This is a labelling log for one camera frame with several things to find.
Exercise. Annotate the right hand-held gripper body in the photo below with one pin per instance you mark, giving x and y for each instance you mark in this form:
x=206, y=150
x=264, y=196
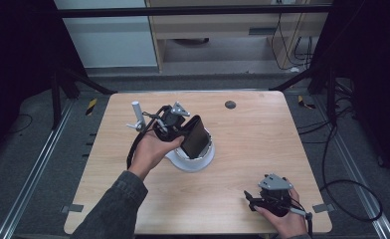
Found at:
x=274, y=195

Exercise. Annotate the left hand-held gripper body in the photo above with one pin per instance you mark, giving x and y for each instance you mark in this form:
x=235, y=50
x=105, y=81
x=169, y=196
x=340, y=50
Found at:
x=169, y=124

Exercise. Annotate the black leather case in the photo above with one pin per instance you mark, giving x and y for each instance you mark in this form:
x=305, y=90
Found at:
x=196, y=137

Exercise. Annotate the white round container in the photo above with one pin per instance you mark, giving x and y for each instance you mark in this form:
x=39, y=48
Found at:
x=196, y=162

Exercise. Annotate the person's right hand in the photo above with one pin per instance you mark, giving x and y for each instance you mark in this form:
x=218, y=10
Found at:
x=287, y=222

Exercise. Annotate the person's left hand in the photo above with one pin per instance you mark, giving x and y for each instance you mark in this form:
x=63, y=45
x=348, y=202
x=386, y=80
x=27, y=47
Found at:
x=150, y=152

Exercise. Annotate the grey tape piece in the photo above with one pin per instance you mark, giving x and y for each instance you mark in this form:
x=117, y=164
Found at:
x=323, y=208
x=72, y=208

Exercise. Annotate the round grey table grommet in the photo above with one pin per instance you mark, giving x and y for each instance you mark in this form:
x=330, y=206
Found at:
x=230, y=105

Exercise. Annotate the yellow black striped tape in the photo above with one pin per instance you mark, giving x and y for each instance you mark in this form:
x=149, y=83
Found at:
x=91, y=106
x=304, y=103

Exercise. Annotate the light wooden desk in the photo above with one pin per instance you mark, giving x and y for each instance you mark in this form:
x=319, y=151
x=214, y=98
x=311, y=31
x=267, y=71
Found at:
x=216, y=30

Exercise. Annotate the white cabinet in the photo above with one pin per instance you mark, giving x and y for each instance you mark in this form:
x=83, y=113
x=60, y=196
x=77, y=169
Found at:
x=106, y=40

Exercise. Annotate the black metal stand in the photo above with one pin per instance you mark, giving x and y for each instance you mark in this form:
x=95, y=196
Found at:
x=68, y=83
x=319, y=81

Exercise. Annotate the black horizontal bar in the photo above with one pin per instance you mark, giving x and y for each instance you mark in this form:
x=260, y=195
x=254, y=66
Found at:
x=183, y=10

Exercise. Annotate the dark curtain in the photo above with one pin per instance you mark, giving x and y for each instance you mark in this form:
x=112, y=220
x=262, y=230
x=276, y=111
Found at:
x=14, y=66
x=375, y=66

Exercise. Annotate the metal floor rail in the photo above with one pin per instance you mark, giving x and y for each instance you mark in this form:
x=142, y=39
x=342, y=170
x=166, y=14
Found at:
x=34, y=172
x=358, y=172

